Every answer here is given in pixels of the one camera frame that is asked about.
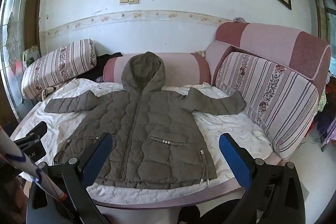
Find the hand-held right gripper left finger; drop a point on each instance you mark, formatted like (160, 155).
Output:
(97, 158)

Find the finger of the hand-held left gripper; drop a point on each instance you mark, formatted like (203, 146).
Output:
(39, 130)
(35, 153)

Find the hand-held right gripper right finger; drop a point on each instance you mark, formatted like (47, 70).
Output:
(233, 158)

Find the olive quilted hooded jacket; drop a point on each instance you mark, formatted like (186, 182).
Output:
(147, 121)

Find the pile of colourful clothes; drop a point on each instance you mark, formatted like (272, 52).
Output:
(328, 119)

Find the white printed tube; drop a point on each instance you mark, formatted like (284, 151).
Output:
(31, 163)

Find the white floral bed sheet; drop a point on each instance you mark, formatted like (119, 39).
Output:
(231, 121)

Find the small patterned cloth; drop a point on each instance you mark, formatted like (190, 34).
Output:
(47, 92)

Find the pink sofa seat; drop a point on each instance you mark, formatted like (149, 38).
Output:
(279, 158)

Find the striped floral pillow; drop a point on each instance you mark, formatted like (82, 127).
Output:
(57, 66)

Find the large striped floral cushion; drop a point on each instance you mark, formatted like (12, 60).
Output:
(273, 98)

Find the green floral box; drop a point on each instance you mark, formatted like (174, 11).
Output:
(31, 54)

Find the black cloth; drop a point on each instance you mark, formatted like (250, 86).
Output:
(102, 61)

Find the stained glass door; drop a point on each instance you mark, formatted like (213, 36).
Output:
(13, 29)

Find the small cream cloth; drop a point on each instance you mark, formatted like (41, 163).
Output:
(200, 53)

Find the pink sofa backrest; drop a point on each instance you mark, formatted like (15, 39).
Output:
(270, 37)

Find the small grey cloth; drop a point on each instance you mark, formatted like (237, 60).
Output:
(239, 19)

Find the window frame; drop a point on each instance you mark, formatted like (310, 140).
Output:
(328, 19)

